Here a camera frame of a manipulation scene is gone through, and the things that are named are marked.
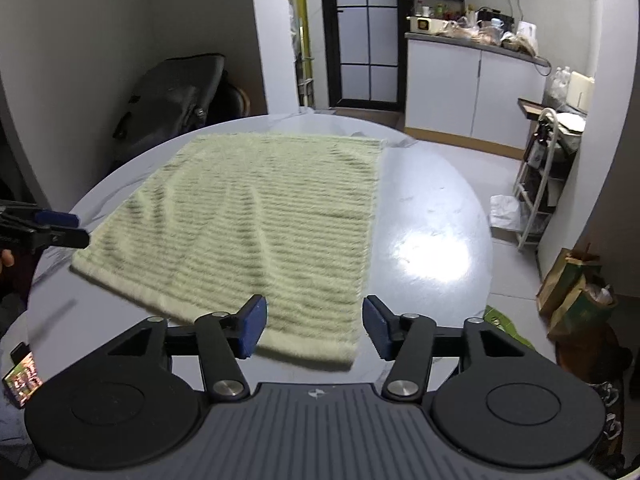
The brown door mat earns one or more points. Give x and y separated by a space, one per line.
394 120

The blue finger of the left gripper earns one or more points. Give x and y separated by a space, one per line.
56 218
60 237

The white kitchen cabinet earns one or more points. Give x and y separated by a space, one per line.
465 94

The smartphone with lit screen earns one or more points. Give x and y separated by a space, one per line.
22 379

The person's hand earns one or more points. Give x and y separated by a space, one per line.
7 258

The white rice cooker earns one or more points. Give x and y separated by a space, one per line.
426 26

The green bag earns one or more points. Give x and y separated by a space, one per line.
589 303

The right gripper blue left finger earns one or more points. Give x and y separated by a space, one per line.
219 340

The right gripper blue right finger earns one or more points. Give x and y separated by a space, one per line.
411 342

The dark wooden chair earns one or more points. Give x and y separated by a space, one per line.
234 101

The broom with yellow handle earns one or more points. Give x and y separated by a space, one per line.
302 52

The cream toaster appliance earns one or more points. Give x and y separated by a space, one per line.
580 91

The white electric kettle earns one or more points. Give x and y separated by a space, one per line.
527 37

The black backpack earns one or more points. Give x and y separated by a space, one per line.
171 98

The yellow waffle towel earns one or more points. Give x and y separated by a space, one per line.
235 215

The black framed glass door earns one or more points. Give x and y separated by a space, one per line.
366 57

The white plastic bag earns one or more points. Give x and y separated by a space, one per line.
507 213

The white metal trolley cart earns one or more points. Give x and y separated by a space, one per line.
551 148

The brown paper bag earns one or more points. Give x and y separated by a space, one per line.
569 266

